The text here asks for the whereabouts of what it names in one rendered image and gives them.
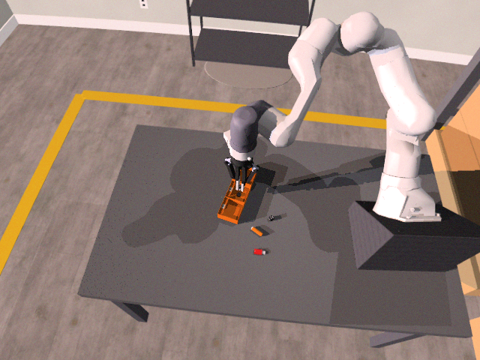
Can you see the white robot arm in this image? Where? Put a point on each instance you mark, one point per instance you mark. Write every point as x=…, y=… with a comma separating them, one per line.
x=400, y=196

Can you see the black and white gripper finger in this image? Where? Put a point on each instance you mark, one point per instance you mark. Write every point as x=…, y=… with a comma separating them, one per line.
x=234, y=174
x=244, y=175

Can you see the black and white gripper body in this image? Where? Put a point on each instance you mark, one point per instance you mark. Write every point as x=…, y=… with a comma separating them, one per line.
x=245, y=163

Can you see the orange rack of bins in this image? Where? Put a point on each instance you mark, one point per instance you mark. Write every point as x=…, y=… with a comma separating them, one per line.
x=233, y=205

